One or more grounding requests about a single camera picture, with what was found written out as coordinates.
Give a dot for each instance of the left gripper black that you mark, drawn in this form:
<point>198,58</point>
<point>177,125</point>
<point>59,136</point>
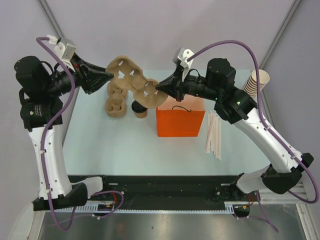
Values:
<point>92,77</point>

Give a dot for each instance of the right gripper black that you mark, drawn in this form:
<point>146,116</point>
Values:
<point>173,86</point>

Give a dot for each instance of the orange paper bag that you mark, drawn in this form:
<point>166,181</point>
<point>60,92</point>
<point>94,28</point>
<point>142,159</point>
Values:
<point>180,119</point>

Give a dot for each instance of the single pulp cup carrier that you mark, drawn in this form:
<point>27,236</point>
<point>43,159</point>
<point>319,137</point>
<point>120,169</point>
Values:
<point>129,76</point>

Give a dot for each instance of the black coffee cup lid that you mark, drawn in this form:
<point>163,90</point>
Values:
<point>138,108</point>

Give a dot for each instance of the single brown paper cup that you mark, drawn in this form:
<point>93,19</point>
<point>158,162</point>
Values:
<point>141,114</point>

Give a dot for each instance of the stack of paper cups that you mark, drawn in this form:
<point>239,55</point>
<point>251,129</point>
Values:
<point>256,82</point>

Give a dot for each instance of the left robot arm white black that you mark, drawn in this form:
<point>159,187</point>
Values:
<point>40,102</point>

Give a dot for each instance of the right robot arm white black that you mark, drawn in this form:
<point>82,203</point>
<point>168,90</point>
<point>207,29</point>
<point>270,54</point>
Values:
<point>238,108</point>

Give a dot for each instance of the brown pulp cup carrier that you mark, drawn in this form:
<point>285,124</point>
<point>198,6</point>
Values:
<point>115,104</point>

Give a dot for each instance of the bundle of wrapped straws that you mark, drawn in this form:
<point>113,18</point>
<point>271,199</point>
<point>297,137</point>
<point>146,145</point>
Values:
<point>214,135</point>

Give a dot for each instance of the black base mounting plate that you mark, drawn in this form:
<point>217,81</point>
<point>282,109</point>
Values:
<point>174,193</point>

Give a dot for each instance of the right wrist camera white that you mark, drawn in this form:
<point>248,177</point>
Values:
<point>181,58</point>

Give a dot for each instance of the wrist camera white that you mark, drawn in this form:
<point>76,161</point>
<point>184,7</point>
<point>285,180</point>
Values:
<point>64,48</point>
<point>181,58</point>

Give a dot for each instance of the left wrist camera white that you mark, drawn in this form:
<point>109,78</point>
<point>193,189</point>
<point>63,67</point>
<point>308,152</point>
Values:
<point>64,48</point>

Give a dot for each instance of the aluminium rail frame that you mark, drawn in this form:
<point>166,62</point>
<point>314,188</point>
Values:
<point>305,212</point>

